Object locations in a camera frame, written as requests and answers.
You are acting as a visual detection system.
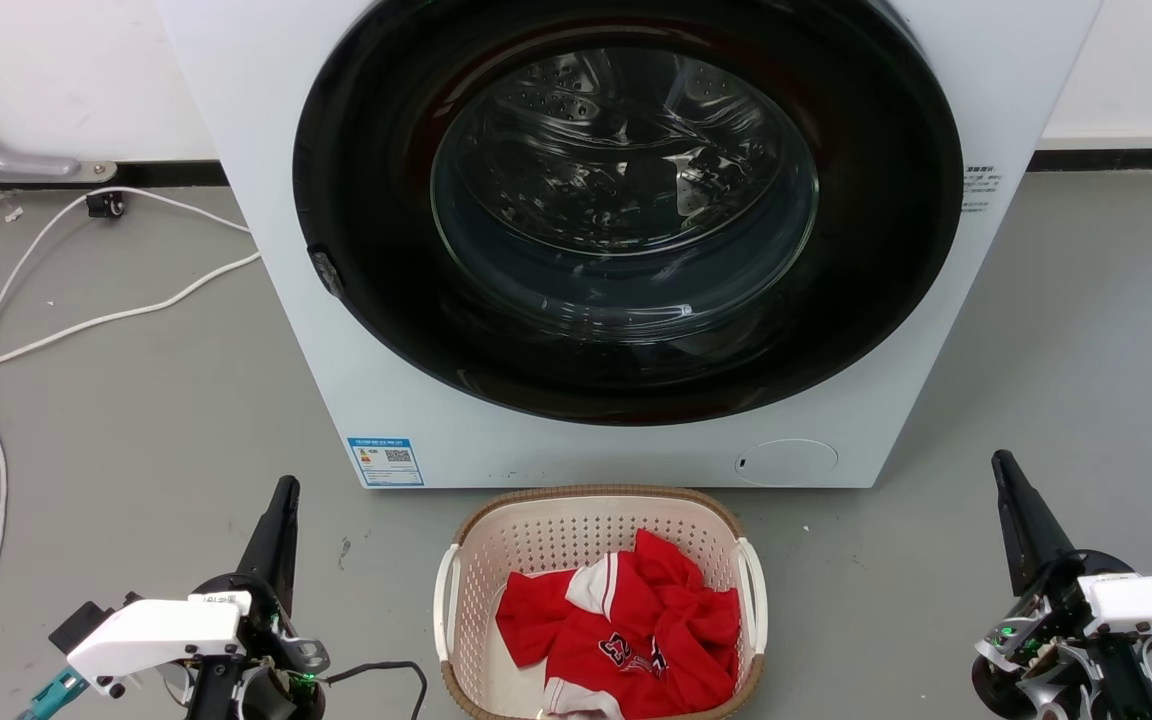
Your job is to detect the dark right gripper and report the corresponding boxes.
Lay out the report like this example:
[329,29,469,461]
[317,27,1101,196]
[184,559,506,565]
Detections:
[970,449,1152,720]

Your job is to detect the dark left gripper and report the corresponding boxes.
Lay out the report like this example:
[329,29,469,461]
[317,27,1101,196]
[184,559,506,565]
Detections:
[184,475,332,720]

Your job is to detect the beige plastic laundry basket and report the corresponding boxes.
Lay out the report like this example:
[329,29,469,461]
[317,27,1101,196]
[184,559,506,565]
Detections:
[433,485,769,720]

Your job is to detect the blue energy label sticker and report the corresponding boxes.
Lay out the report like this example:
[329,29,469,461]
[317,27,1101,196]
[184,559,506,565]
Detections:
[347,436,426,489]

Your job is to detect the black round washer door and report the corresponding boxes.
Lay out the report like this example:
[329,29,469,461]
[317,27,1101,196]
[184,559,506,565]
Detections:
[292,0,965,427]

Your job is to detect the red and white jersey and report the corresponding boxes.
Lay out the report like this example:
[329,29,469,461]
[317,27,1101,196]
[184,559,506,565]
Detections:
[495,529,742,720]

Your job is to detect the white front-load washing machine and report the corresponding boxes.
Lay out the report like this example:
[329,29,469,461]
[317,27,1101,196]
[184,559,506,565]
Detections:
[156,0,1105,491]

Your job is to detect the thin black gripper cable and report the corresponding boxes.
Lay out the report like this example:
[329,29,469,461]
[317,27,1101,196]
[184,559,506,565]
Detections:
[320,659,430,720]

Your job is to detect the teal cable connector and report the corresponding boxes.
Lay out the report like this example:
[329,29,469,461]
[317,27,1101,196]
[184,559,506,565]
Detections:
[20,667,89,720]

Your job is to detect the thick white power cable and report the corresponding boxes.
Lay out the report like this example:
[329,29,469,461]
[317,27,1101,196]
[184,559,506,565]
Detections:
[0,251,263,385]

